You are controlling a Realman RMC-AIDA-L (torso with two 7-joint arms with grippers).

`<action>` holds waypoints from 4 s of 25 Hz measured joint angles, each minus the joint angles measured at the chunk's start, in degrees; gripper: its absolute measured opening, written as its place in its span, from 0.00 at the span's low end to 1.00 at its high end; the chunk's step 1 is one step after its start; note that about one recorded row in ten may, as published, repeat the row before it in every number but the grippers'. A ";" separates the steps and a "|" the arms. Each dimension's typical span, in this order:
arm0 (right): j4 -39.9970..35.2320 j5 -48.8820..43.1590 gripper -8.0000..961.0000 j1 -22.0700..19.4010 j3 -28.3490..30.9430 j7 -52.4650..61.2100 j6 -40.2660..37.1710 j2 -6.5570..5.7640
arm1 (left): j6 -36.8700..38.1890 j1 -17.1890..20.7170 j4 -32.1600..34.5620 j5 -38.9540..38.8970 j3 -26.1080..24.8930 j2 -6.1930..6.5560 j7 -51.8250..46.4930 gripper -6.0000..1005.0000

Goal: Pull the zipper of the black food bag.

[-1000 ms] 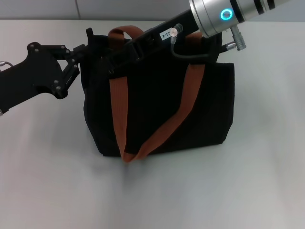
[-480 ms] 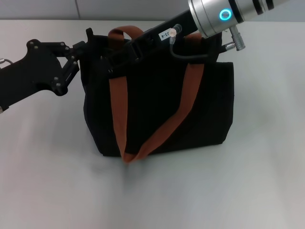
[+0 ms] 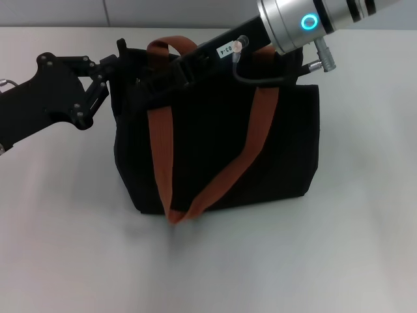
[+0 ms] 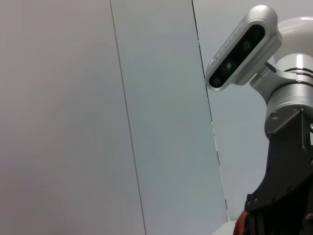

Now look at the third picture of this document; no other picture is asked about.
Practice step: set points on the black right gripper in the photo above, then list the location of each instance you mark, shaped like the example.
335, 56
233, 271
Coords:
254, 31

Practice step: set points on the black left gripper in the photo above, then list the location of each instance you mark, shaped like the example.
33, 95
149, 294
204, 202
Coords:
49, 88

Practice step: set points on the silver zipper pull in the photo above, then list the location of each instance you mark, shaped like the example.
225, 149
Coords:
138, 82

